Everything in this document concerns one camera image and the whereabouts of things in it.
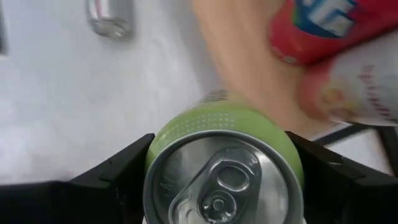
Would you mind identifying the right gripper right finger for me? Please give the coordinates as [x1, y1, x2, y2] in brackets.
[284, 130, 398, 224]

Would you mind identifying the silver Diet Coke can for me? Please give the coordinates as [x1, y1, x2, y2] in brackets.
[86, 0, 135, 40]

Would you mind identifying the silver and orange sparkling can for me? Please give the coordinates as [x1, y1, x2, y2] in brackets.
[297, 29, 398, 128]

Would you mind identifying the green soda can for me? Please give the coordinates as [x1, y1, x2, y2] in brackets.
[142, 90, 306, 224]

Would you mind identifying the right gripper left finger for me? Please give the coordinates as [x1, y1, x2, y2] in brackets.
[0, 133, 156, 224]

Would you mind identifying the wooden shelf with black legs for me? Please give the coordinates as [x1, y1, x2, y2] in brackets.
[191, 0, 398, 178]

